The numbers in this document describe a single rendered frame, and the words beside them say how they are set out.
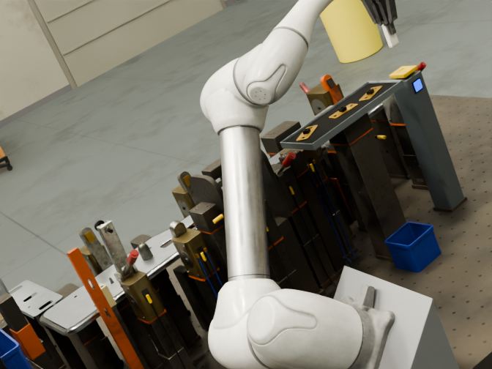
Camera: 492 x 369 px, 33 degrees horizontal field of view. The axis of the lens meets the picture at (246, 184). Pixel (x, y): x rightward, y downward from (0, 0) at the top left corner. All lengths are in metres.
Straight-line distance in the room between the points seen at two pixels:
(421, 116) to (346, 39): 4.55
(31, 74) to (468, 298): 9.36
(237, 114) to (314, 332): 0.59
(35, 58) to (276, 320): 9.60
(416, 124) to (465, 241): 0.37
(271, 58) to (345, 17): 5.01
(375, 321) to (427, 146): 0.81
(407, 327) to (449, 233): 0.73
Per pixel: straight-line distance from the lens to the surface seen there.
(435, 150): 2.56
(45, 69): 11.20
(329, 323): 1.78
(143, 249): 2.38
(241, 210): 2.00
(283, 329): 1.75
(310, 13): 2.11
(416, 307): 1.83
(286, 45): 2.00
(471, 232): 2.49
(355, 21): 6.99
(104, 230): 2.14
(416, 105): 2.49
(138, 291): 2.18
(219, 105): 2.07
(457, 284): 2.28
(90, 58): 11.35
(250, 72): 1.97
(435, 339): 1.83
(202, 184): 2.23
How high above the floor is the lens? 1.90
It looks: 20 degrees down
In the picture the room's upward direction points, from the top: 24 degrees counter-clockwise
